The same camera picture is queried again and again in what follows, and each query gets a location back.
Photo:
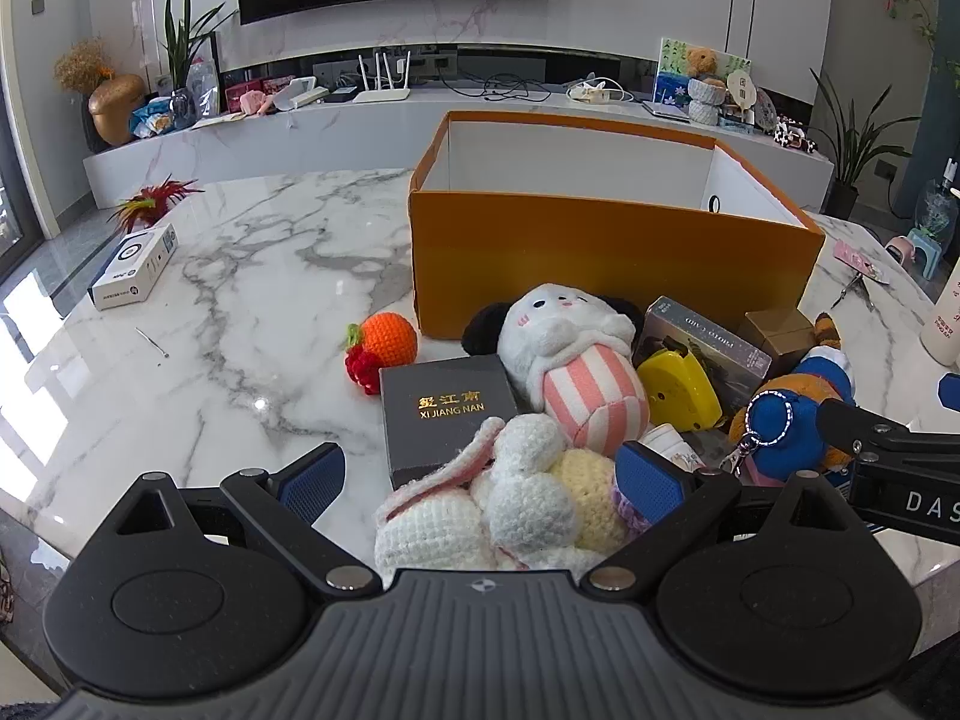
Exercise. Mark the small metal pick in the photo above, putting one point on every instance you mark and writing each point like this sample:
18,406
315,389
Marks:
152,343

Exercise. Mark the white lotion tube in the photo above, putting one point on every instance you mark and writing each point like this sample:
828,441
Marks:
943,315

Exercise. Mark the white knitted pot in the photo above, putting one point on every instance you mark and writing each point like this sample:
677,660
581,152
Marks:
706,103

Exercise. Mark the orange cardboard box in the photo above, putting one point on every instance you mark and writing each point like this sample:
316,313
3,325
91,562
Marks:
600,255

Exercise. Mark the glass vase with bag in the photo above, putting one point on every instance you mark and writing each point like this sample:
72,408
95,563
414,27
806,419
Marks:
936,214

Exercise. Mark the green plant in glass vase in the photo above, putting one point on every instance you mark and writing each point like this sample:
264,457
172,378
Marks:
178,52

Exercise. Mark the blue snack packet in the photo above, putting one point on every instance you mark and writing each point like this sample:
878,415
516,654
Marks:
152,118

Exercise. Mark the red crochet strawberry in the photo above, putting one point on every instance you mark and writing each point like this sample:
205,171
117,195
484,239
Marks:
364,371

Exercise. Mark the potted green plant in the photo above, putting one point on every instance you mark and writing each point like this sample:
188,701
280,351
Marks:
844,195

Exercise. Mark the white product box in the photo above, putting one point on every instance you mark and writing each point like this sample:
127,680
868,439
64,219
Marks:
131,266

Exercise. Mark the white router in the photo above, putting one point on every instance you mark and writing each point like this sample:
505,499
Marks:
382,94

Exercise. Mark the pink blue plastic stools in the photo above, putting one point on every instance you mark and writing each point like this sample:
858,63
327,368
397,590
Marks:
919,255

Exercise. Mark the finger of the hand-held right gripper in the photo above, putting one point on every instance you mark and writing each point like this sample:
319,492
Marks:
862,427
949,393

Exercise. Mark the white flat box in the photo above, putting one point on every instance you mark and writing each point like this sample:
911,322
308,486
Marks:
300,94

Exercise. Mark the orange crochet fruit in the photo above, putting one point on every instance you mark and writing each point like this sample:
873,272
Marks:
390,341

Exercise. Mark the grey speckled card box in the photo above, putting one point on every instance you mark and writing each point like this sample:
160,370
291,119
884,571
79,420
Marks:
705,345

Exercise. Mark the small brown box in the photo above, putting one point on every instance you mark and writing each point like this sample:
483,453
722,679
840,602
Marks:
780,334

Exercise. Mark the red feather shuttlecock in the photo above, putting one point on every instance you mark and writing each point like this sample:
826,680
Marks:
154,199

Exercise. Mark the dark grey gold-lettered box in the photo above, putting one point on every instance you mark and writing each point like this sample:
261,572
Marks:
442,420

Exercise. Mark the golden vase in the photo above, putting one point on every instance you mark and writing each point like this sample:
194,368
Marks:
116,109

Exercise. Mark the round paper fan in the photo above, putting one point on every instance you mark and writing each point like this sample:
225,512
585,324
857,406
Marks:
740,94

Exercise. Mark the black white cow figurines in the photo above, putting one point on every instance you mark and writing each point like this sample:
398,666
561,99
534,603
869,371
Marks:
793,136

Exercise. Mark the green blue painting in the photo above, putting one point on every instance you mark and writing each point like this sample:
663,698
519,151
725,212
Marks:
671,71

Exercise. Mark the white marble tv console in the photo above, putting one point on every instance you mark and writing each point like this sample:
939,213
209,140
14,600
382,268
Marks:
337,142

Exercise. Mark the silver laptop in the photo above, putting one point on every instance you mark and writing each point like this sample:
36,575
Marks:
666,110

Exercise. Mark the white crochet bunny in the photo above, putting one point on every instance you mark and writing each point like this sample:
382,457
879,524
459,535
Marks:
517,495

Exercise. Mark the white plush toy pink stripes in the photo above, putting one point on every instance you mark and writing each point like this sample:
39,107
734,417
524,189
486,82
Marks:
570,337

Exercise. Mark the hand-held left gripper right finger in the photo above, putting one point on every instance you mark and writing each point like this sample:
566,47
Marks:
649,481

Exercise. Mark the yellow plastic toy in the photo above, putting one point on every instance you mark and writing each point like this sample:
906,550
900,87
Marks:
675,390

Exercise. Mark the dried flower bunch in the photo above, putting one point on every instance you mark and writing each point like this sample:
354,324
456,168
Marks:
82,64

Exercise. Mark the patterned plate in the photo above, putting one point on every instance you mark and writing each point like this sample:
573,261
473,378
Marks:
766,111

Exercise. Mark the clear plastic bag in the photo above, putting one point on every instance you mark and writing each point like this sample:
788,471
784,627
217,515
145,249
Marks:
201,90

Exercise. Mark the small brown teddy bear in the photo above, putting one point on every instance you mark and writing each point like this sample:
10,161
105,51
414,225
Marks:
703,61

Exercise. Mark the pink soft item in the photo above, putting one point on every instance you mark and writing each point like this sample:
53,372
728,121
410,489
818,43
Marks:
255,100

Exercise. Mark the small white packet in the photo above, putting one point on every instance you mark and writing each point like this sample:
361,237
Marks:
675,450

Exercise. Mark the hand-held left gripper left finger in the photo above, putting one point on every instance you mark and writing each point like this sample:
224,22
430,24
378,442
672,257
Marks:
313,481

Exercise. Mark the pink card holder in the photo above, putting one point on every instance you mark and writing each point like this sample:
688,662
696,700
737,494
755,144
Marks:
855,255

